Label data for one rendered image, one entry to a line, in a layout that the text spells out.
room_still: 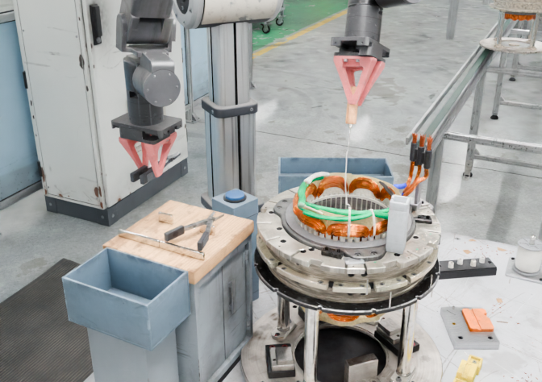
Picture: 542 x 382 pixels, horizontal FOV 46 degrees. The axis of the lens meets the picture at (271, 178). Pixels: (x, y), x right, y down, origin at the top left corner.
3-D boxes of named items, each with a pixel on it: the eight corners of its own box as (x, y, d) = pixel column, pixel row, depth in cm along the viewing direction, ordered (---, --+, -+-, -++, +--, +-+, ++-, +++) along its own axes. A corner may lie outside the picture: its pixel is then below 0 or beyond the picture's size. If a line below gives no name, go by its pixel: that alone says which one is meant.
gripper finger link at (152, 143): (157, 186, 105) (152, 133, 101) (122, 178, 108) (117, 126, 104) (181, 171, 111) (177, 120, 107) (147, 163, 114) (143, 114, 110)
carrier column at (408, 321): (407, 381, 117) (419, 286, 109) (394, 378, 118) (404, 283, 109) (410, 373, 119) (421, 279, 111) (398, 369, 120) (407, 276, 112)
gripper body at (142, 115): (160, 142, 102) (157, 97, 98) (110, 131, 106) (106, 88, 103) (184, 129, 107) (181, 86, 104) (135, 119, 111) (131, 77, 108)
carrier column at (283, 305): (286, 336, 129) (287, 247, 121) (275, 333, 130) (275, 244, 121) (291, 329, 131) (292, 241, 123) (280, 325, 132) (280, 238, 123)
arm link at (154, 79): (169, 13, 102) (116, 10, 98) (196, 26, 93) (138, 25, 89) (165, 85, 107) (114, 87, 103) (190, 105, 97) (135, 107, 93)
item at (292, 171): (377, 263, 158) (386, 157, 146) (384, 288, 148) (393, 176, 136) (277, 263, 158) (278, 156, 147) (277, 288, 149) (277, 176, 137)
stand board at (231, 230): (194, 285, 103) (193, 272, 102) (103, 256, 111) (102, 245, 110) (254, 231, 120) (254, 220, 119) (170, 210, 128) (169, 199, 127)
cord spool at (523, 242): (539, 278, 151) (544, 252, 148) (511, 272, 153) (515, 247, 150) (541, 265, 156) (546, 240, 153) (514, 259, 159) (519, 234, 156)
